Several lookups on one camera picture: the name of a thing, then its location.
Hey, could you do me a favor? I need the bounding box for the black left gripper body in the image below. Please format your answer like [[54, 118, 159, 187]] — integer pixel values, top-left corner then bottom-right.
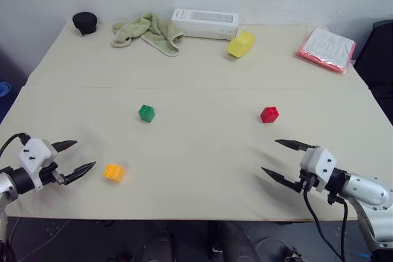
[[38, 161, 67, 187]]

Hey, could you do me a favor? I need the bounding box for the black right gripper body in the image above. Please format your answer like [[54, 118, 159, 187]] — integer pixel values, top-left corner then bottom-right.
[[294, 168, 320, 195]]

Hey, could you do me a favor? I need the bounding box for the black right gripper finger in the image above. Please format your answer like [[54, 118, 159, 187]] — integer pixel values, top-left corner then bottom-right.
[[274, 139, 319, 153], [260, 166, 300, 194]]

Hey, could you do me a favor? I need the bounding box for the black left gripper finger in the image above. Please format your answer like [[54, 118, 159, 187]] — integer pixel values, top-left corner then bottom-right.
[[63, 161, 97, 184], [51, 140, 78, 153]]

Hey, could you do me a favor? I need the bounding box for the yellow toy block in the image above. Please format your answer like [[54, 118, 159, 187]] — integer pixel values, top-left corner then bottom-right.
[[102, 163, 127, 184]]

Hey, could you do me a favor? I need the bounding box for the red toy block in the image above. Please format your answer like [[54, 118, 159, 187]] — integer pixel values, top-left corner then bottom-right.
[[260, 106, 280, 124]]

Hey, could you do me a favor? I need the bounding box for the blue round object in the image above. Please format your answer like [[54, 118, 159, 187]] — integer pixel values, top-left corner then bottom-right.
[[0, 81, 12, 99]]

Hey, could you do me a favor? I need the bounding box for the green toy block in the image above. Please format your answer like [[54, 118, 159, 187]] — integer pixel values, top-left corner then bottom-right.
[[138, 104, 156, 124]]

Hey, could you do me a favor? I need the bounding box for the red plastic packet with paper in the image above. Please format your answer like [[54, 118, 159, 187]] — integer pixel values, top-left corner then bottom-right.
[[296, 26, 357, 75]]

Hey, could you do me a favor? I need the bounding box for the large yellow foam block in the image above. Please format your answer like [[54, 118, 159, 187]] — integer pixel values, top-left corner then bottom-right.
[[226, 31, 256, 58]]

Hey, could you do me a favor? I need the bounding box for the black chair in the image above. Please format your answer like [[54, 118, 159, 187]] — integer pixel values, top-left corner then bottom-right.
[[352, 18, 393, 128]]

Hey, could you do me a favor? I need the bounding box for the black round container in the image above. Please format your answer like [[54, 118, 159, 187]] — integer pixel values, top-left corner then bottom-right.
[[72, 12, 98, 37]]

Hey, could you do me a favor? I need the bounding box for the green towel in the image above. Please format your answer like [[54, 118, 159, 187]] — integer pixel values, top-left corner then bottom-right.
[[111, 12, 185, 58]]

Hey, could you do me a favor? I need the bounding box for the white cardboard box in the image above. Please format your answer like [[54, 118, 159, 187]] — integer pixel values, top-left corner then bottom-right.
[[171, 8, 239, 41]]

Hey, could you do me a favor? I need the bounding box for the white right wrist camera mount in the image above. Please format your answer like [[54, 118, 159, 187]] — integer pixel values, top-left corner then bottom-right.
[[300, 147, 338, 194]]

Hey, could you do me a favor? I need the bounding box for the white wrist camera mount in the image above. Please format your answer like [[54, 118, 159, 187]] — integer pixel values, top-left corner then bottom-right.
[[300, 147, 338, 194], [18, 137, 58, 191]]

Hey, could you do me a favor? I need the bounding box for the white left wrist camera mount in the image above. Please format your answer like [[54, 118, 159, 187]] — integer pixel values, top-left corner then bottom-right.
[[18, 137, 58, 191]]

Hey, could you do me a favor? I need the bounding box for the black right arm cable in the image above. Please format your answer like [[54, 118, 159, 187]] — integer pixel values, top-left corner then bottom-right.
[[303, 179, 349, 262]]

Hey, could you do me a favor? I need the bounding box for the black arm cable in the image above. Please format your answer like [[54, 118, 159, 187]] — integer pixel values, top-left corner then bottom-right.
[[303, 179, 349, 262], [0, 133, 31, 156]]

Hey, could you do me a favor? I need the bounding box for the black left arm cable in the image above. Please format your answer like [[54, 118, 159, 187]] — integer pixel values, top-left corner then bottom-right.
[[0, 133, 31, 156]]

